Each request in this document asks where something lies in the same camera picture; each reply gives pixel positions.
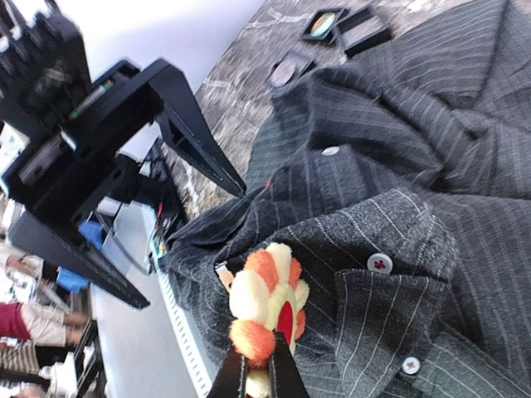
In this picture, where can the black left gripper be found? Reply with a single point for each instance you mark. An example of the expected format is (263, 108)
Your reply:
(76, 129)

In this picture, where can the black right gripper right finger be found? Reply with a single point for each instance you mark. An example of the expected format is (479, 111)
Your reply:
(285, 380)

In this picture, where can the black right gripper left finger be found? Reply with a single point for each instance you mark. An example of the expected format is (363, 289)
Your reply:
(230, 381)

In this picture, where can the dark pinstriped garment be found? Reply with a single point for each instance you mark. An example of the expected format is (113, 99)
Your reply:
(401, 182)

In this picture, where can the blue plastic bin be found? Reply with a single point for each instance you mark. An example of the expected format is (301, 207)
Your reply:
(70, 281)

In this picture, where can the black square box front left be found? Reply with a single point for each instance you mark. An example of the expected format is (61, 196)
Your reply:
(309, 63)

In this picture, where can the black square box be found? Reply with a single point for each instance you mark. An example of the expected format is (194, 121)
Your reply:
(309, 63)
(361, 30)
(328, 37)

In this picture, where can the black square box rear left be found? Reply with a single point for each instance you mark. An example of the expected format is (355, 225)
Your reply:
(328, 37)

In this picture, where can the black square box right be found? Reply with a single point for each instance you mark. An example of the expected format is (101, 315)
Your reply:
(361, 30)

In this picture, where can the white slotted cable duct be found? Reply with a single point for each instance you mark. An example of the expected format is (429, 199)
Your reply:
(198, 367)

